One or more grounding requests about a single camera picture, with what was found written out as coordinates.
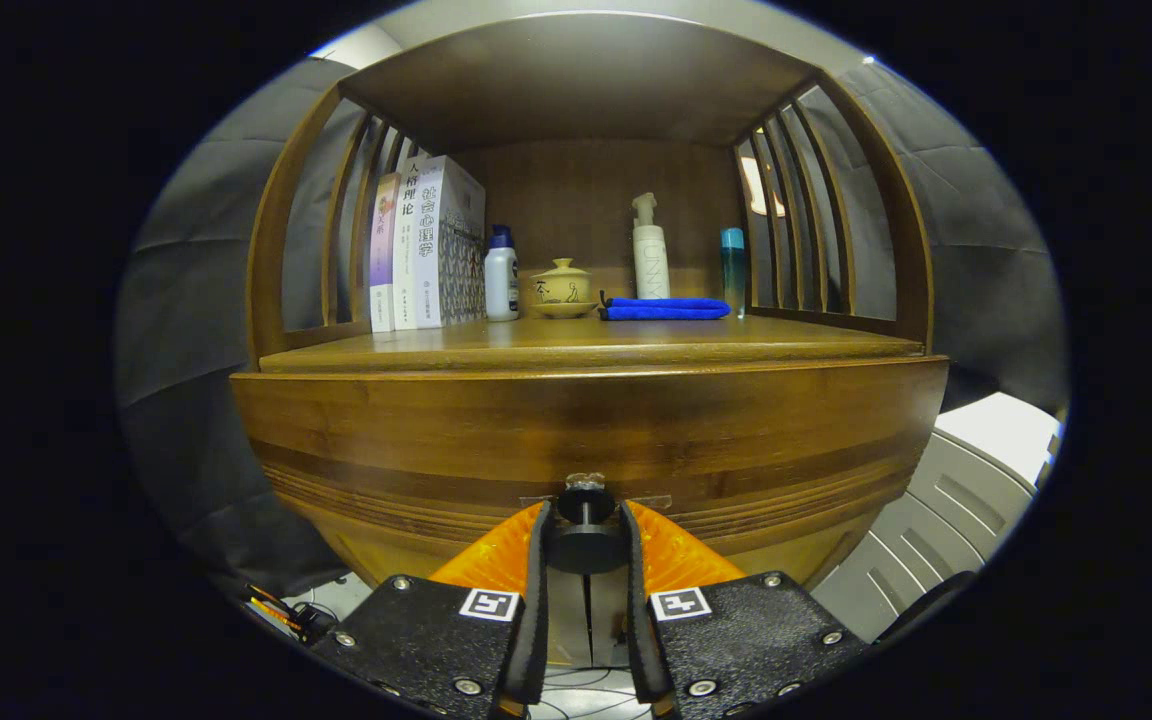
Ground teal translucent bottle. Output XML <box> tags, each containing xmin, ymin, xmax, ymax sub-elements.
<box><xmin>720</xmin><ymin>227</ymin><xmax>747</xmax><ymax>319</ymax></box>

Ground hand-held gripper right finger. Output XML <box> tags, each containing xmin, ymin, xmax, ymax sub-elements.
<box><xmin>619</xmin><ymin>500</ymin><xmax>872</xmax><ymax>720</ymax></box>

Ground thin white book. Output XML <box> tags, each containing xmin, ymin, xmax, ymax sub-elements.
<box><xmin>393</xmin><ymin>155</ymin><xmax>427</xmax><ymax>332</ymax></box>

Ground wooden drawer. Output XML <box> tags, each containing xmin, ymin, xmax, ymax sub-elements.
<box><xmin>229</xmin><ymin>357</ymin><xmax>952</xmax><ymax>591</ymax></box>

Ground blue folded cloth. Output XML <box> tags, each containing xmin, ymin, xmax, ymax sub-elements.
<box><xmin>599</xmin><ymin>290</ymin><xmax>733</xmax><ymax>322</ymax></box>

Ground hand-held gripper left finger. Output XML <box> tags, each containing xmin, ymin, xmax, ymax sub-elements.
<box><xmin>308</xmin><ymin>500</ymin><xmax>553</xmax><ymax>720</ymax></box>

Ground orange and black wires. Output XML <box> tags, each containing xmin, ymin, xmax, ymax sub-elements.
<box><xmin>241</xmin><ymin>585</ymin><xmax>337</xmax><ymax>646</ymax></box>

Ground white pump bottle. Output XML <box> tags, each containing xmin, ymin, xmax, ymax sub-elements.
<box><xmin>632</xmin><ymin>192</ymin><xmax>671</xmax><ymax>300</ymax></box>

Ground wooden cabinet with slatted shelf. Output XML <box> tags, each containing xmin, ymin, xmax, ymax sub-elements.
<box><xmin>229</xmin><ymin>10</ymin><xmax>952</xmax><ymax>591</ymax></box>

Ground black drawer knob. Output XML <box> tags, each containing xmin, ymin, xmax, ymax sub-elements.
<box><xmin>546</xmin><ymin>473</ymin><xmax>629</xmax><ymax>576</ymax></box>

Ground thick white patterned book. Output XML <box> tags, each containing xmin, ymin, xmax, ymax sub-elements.
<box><xmin>414</xmin><ymin>155</ymin><xmax>487</xmax><ymax>330</ymax></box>

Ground purple book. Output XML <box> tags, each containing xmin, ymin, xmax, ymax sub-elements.
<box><xmin>369</xmin><ymin>172</ymin><xmax>402</xmax><ymax>333</ymax></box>

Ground yellow lidded teacup with saucer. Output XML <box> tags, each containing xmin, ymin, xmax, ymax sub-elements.
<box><xmin>528</xmin><ymin>258</ymin><xmax>599</xmax><ymax>320</ymax></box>

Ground white bottle with blue cap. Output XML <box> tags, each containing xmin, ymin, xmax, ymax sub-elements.
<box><xmin>484</xmin><ymin>225</ymin><xmax>521</xmax><ymax>322</ymax></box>

